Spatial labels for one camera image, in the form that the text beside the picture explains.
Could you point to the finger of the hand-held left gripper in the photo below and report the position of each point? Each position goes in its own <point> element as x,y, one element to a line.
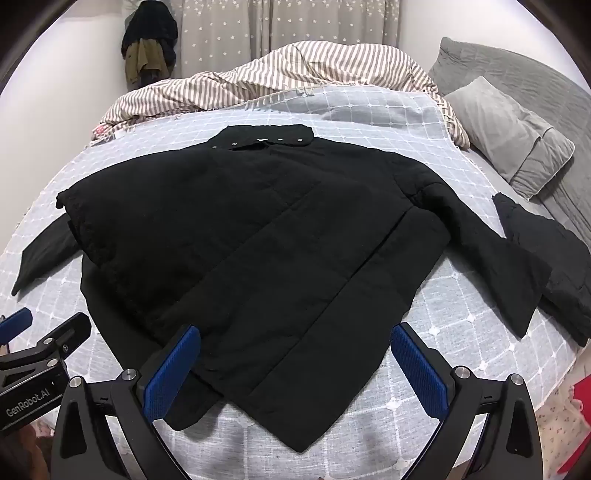
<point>60,337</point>
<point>16,319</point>

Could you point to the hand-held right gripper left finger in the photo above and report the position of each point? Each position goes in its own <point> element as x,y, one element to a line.
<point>171,371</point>

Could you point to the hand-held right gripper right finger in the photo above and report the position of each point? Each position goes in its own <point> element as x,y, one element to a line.
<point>421,371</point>

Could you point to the black quilted jacket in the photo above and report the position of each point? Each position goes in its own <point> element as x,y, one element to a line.
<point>258,258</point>

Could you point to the dark hanging clothes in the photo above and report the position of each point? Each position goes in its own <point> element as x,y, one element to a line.
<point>148,41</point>

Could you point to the black folded cloth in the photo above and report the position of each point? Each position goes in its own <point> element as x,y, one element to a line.
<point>549,258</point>

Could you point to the red object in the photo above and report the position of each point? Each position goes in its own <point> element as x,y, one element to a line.
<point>577,457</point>

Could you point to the grey pillow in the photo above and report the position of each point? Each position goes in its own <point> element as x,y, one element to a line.
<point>512,134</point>

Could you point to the blue-grey checked bedspread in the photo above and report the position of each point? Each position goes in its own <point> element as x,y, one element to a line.
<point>374,110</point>

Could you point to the grey quilted blanket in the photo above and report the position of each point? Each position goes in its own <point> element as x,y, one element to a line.
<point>521,74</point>

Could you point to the striped duvet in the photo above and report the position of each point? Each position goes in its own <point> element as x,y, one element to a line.
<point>295,69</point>

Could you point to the star-patterned curtain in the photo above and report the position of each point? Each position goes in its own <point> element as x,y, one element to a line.
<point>281,27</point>

